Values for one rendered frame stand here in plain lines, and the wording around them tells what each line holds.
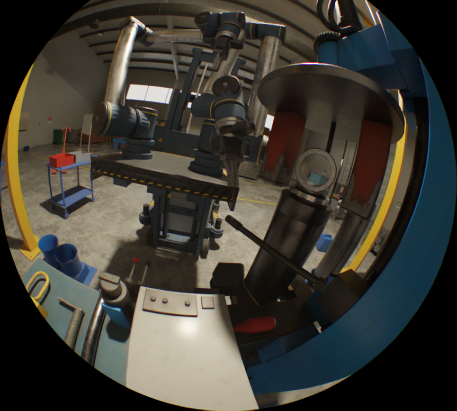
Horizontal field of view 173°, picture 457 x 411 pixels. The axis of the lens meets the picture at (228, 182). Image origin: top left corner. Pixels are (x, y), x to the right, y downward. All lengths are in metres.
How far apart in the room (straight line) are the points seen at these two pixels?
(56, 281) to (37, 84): 11.31
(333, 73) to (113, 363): 0.85
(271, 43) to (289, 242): 1.08
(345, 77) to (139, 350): 0.69
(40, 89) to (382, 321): 12.16
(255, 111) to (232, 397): 1.13
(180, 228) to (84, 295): 1.89
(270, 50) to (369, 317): 1.19
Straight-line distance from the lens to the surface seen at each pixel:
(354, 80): 0.38
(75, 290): 0.66
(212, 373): 0.39
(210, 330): 0.41
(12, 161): 2.26
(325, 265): 2.07
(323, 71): 0.37
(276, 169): 0.62
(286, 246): 0.55
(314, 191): 0.53
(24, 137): 11.42
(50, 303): 0.68
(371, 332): 0.39
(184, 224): 2.25
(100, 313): 0.55
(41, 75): 11.87
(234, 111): 0.50
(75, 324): 0.57
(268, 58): 1.04
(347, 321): 0.40
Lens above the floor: 1.58
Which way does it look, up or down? 14 degrees down
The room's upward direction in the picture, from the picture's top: 15 degrees clockwise
